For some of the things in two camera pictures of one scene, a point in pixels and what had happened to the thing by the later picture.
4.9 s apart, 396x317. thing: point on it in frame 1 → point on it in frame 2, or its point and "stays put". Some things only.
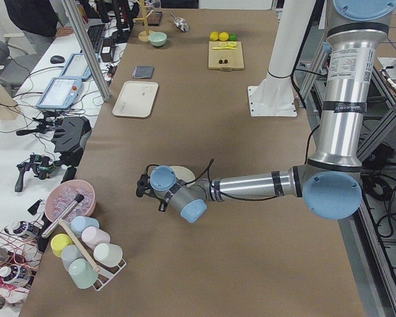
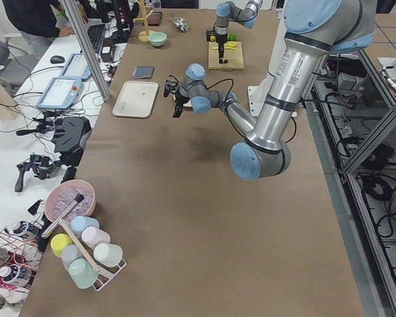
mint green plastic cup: [82, 273] stays put
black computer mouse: [57, 59] stays put
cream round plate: [183, 173] → [188, 104]
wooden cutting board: [226, 55] stays put
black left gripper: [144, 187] → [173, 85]
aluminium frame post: [90, 47] stays put
